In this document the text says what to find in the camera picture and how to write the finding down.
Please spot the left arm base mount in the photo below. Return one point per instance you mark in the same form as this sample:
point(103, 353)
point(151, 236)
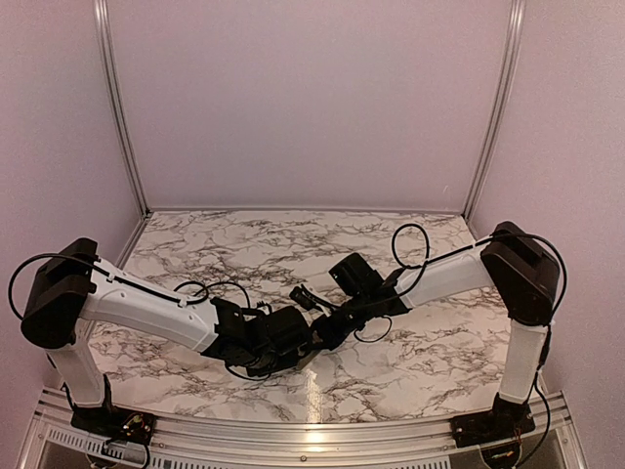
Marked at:
point(117, 423)

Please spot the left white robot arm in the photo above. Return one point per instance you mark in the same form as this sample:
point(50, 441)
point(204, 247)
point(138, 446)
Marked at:
point(77, 284)

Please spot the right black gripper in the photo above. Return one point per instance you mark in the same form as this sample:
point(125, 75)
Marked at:
point(331, 338)

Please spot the grey remote control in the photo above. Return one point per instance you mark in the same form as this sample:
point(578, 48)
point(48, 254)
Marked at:
point(303, 362)

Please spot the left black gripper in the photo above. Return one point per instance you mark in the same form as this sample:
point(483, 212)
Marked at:
point(289, 362)

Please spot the aluminium frame post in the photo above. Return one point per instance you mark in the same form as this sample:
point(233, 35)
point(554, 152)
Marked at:
point(505, 83)
point(112, 83)

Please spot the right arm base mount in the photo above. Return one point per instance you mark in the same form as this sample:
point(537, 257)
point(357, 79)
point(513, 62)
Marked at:
point(485, 427)

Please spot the left aluminium frame post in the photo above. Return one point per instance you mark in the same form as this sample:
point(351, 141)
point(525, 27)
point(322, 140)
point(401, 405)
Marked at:
point(112, 83)

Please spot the front aluminium rail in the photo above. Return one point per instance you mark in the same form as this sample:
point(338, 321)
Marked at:
point(192, 442)

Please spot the right aluminium frame post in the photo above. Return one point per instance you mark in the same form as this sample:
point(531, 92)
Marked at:
point(505, 83)

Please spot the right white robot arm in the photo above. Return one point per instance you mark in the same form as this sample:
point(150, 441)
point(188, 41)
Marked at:
point(526, 270)

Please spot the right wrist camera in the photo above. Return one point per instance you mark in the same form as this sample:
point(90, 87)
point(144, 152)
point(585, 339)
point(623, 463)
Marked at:
point(309, 301)

